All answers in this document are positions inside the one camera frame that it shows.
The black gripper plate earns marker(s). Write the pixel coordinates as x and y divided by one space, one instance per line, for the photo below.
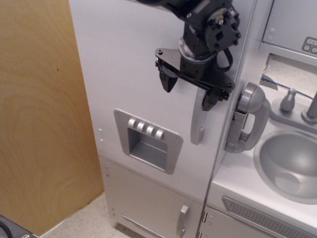
172 66

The silver fridge door handle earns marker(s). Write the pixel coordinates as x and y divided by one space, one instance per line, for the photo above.
198 118

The white toy fridge door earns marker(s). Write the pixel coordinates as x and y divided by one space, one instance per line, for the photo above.
116 41

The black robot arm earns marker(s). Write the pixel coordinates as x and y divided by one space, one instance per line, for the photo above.
203 56

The grey toy telephone handset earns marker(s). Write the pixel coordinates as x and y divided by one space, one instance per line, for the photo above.
249 120

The silver ice dispenser panel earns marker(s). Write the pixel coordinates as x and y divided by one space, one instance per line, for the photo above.
147 142

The grey toy faucet set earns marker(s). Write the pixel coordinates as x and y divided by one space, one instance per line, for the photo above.
285 110

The silver toy sink basin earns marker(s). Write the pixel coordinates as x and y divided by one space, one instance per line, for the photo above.
287 162

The toy microwave with keypad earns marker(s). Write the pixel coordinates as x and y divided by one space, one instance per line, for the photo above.
291 30

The white lower freezer door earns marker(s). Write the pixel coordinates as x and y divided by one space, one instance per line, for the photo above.
145 206

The grey oven vent panel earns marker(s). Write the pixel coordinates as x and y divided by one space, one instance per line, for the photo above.
264 220

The plywood board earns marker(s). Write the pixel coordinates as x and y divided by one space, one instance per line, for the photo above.
49 166

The black equipment base corner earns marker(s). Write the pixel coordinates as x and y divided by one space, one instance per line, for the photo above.
9 229

